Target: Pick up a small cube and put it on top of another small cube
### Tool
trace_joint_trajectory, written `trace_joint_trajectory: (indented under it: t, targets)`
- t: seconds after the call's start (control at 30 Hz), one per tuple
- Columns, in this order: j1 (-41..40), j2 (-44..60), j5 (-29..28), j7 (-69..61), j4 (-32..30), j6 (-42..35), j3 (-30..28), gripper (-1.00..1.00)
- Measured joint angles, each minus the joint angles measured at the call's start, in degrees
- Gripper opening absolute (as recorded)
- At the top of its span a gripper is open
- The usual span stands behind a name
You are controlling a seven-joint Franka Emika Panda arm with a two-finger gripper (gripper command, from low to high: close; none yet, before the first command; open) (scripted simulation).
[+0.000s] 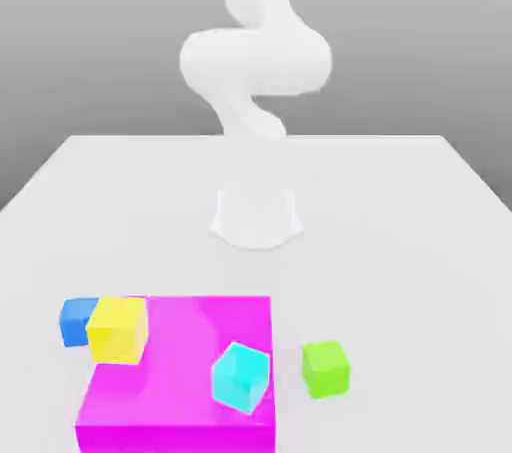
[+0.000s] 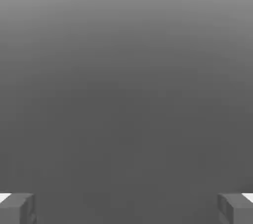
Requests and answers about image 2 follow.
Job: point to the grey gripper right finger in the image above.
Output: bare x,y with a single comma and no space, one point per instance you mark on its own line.
237,210

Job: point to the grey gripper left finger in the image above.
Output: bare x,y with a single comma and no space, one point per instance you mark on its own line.
15,210

